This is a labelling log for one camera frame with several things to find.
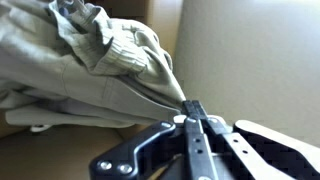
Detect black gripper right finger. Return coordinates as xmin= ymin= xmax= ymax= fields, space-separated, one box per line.
xmin=192 ymin=101 xmax=320 ymax=180

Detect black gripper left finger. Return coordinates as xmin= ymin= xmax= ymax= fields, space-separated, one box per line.
xmin=89 ymin=100 xmax=218 ymax=180

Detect beige khaki shorts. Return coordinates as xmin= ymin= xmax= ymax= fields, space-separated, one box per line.
xmin=0 ymin=0 xmax=185 ymax=128

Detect brown leather armchair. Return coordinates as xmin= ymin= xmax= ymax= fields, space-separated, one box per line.
xmin=0 ymin=0 xmax=184 ymax=180

